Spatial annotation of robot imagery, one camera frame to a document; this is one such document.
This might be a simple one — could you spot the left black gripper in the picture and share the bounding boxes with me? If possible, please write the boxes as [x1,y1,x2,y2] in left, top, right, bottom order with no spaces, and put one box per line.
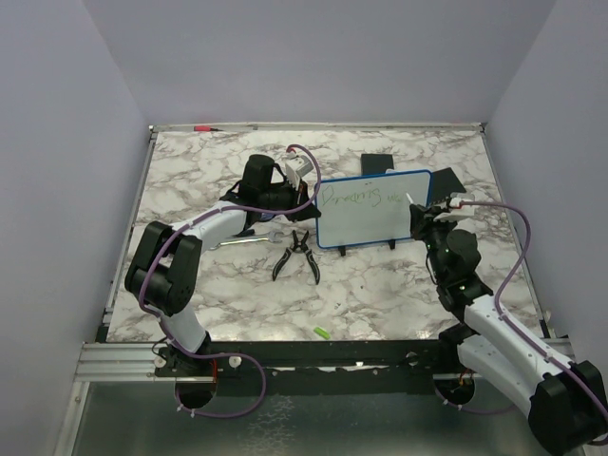
[260,176,321,223]

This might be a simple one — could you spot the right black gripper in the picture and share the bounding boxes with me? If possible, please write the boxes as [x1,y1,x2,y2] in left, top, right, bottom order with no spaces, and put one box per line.
[411,203,461,280]

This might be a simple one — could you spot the blue framed whiteboard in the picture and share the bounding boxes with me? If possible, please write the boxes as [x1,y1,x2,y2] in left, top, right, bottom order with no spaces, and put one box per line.
[315,169,432,249]

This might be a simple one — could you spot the green marker cap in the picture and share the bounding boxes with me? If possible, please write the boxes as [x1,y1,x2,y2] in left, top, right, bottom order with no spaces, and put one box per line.
[313,327,331,340]

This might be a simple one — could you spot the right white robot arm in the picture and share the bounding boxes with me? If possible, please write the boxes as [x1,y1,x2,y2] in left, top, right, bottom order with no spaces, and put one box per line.
[409,197,607,455]

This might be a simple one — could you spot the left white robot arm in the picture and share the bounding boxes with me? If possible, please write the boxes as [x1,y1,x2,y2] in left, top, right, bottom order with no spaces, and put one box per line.
[124,144,321,375]

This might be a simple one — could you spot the silver open end wrench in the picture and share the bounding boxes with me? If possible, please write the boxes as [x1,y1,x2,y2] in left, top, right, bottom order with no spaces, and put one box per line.
[211,231,284,251]

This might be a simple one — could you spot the black flat box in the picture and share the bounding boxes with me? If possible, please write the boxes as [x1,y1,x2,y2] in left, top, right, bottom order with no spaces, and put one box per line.
[360,154,394,176]

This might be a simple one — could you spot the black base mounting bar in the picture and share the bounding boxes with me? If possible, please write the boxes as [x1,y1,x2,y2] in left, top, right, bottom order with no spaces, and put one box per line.
[156,339,493,398]

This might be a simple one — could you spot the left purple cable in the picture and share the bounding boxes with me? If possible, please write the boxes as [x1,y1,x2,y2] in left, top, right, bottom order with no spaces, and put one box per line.
[141,142,322,420]

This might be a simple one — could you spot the purple cable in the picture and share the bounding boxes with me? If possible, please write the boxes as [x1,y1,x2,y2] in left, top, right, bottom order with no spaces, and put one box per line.
[141,142,322,420]
[458,199,608,415]

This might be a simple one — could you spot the black handled pliers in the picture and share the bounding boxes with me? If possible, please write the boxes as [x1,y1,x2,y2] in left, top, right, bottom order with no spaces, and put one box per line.
[272,230,321,285]

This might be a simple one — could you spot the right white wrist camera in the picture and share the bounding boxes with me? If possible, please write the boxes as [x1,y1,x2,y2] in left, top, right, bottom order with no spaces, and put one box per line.
[433,193,475,222]

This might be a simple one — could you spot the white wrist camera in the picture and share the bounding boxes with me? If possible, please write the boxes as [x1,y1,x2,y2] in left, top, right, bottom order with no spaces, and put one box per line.
[433,193,475,222]
[284,148,314,189]

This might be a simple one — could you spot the black network switch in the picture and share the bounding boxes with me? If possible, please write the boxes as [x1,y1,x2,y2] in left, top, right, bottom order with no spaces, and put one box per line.
[430,167,466,204]

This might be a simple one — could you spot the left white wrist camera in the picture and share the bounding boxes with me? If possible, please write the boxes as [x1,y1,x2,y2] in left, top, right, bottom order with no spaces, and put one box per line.
[284,148,314,189]

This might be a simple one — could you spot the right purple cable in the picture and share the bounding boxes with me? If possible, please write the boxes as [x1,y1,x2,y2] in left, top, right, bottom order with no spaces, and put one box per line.
[458,199,608,415]

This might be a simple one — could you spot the red marker on rail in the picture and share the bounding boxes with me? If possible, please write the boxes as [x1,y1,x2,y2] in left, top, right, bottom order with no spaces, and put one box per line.
[193,125,222,132]

